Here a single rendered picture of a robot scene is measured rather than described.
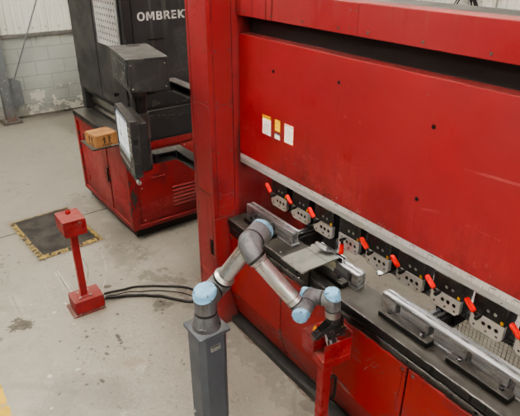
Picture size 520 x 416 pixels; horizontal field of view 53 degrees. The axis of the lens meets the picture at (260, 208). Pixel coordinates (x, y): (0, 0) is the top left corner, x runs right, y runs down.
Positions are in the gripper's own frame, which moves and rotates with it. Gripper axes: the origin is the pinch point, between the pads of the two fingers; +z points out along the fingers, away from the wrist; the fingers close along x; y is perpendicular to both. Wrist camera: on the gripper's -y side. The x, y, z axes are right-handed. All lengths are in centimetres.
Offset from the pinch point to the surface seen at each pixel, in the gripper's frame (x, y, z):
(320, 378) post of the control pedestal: 4.1, -3.1, 22.2
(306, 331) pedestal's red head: 11.8, -5.7, -5.3
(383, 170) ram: 7, 35, -84
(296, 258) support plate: 43, 8, -26
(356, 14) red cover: 29, 36, -149
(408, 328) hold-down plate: -20.9, 30.3, -14.8
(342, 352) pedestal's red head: -4.8, 4.1, 0.1
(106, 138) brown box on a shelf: 271, -40, -37
